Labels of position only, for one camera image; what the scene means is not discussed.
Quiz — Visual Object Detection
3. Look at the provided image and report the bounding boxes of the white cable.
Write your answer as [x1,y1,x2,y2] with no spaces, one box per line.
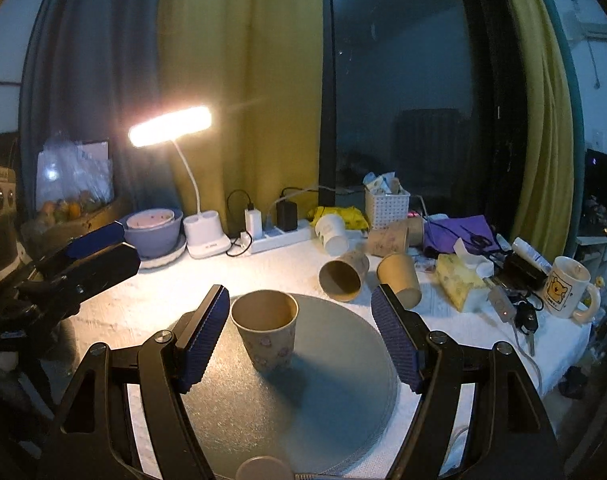
[508,320,545,396]

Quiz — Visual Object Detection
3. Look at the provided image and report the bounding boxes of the yellow tissue pack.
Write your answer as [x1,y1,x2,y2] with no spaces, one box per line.
[435,252,490,313]

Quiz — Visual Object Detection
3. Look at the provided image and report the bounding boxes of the purple bowl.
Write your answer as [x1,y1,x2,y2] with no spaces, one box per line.
[120,208,184,258]

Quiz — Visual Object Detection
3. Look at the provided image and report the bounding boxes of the white power strip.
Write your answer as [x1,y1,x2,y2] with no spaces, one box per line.
[236,225,325,255]

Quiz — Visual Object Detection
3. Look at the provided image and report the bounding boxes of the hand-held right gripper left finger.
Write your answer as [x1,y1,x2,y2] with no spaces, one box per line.
[42,284,232,480]

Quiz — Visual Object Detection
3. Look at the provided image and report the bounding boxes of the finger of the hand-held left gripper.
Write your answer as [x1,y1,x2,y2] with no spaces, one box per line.
[31,241,142,317]
[14,220,128,291]

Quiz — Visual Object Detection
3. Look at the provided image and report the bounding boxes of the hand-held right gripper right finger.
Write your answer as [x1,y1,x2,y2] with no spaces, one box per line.
[370,284,568,480]

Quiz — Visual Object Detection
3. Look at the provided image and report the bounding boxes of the yellow cloth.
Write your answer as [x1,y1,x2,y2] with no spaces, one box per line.
[306,205,370,231]

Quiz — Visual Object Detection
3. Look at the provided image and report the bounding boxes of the brown cup rim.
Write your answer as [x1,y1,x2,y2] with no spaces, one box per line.
[235,455,293,480]

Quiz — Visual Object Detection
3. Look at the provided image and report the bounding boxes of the black scissors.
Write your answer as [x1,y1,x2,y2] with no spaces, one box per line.
[446,222,495,252]

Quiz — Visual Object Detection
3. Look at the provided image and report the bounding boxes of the blue curtain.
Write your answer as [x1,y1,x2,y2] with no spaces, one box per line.
[18,0,184,221]

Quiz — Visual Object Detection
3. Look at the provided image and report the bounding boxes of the plastic bag of fruit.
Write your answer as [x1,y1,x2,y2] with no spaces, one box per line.
[34,132,117,226]

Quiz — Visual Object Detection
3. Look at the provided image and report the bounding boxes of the pink bowl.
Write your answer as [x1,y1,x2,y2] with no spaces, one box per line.
[128,208,177,231]

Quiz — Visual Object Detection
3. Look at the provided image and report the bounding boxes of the patterned paper cup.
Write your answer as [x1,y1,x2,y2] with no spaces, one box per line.
[230,289,300,374]

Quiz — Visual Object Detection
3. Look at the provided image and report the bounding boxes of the purple cloth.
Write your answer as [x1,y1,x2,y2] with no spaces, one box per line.
[423,215,499,267]

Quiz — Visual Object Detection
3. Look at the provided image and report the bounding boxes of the yellow curtain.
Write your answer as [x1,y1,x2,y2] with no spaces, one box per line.
[156,0,329,238]
[493,0,584,256]

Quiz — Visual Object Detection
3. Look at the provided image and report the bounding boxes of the brown printed paper cup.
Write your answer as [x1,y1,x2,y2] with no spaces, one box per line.
[366,217,425,257]

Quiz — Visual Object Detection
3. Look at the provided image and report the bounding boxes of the white desk lamp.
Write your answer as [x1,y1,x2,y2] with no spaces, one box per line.
[128,105,233,260]

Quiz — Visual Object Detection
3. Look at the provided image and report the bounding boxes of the white tube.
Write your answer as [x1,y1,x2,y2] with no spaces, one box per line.
[512,236,554,273]

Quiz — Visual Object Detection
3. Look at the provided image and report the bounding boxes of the grey round mat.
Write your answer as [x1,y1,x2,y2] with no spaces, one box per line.
[176,292,400,478]

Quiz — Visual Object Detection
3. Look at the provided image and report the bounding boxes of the white plate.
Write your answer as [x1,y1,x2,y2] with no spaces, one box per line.
[134,237,188,272]

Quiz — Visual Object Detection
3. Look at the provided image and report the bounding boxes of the white plastic basket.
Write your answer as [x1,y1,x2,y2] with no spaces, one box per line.
[365,186,411,231]

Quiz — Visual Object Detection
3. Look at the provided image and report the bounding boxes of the white bear mug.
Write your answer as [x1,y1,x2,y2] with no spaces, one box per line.
[544,255,602,324]

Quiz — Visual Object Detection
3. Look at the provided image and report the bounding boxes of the black car key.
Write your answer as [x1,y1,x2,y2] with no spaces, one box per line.
[511,300,540,357]

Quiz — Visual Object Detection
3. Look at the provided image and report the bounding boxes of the black pouch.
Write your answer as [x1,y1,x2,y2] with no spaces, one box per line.
[498,251,549,292]

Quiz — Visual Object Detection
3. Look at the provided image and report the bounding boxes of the white paper cup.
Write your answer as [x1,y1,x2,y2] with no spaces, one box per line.
[314,213,350,256]

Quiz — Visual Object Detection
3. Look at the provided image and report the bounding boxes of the black charger plug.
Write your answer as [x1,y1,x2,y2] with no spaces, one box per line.
[276,201,298,232]

